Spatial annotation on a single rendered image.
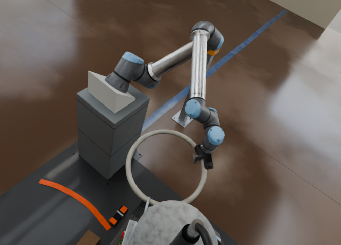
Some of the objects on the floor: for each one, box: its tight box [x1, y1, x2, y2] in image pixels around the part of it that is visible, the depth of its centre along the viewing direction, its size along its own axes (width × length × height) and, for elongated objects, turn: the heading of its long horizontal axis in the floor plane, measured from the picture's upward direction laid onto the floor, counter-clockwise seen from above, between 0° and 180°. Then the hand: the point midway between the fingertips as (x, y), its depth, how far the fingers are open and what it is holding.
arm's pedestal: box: [73, 84, 150, 185], centre depth 237 cm, size 50×50×85 cm
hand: (199, 162), depth 172 cm, fingers closed on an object, 5 cm apart
